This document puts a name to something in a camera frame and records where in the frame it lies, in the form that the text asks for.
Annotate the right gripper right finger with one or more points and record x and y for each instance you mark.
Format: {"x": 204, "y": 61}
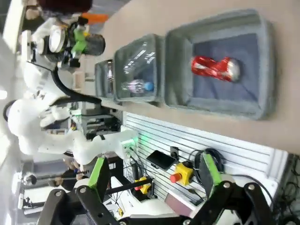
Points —
{"x": 212, "y": 178}

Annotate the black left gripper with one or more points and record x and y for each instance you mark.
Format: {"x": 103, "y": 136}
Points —
{"x": 69, "y": 56}

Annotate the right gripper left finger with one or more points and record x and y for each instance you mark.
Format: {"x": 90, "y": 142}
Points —
{"x": 98, "y": 178}

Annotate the dark grey drink can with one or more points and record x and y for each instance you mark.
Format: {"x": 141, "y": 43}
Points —
{"x": 95, "y": 44}

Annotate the red crushed drink can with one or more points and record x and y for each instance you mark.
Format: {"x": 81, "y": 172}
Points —
{"x": 213, "y": 68}

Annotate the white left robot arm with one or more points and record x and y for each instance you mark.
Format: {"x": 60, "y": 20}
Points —
{"x": 30, "y": 131}

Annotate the grey fabric basket labelled Bottle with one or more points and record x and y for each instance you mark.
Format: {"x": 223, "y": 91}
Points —
{"x": 99, "y": 90}

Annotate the grey fabric basket labelled Plastic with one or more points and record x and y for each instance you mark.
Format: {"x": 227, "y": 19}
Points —
{"x": 159, "y": 61}

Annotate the grey fabric basket labelled Can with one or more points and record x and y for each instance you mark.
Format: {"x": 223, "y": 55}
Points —
{"x": 178, "y": 98}

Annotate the orange plastic item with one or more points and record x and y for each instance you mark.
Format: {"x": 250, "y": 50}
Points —
{"x": 96, "y": 18}

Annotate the yellow emergency stop button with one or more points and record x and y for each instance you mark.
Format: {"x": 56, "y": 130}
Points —
{"x": 184, "y": 173}
{"x": 144, "y": 185}

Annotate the seated person in background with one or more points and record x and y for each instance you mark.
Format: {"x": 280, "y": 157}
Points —
{"x": 68, "y": 178}

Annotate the maroon flat box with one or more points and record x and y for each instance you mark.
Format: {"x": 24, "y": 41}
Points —
{"x": 179, "y": 204}

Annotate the black tablet screen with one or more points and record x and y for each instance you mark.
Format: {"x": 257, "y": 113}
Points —
{"x": 161, "y": 159}

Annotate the black equipment rack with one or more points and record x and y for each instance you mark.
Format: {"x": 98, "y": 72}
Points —
{"x": 100, "y": 124}

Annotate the clear plastic bottle blue cap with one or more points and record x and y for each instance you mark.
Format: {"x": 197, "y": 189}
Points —
{"x": 137, "y": 85}

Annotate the white slotted wall panel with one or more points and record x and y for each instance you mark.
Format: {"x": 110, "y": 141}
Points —
{"x": 234, "y": 152}

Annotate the black wall socket box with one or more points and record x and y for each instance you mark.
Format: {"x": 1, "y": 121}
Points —
{"x": 174, "y": 152}

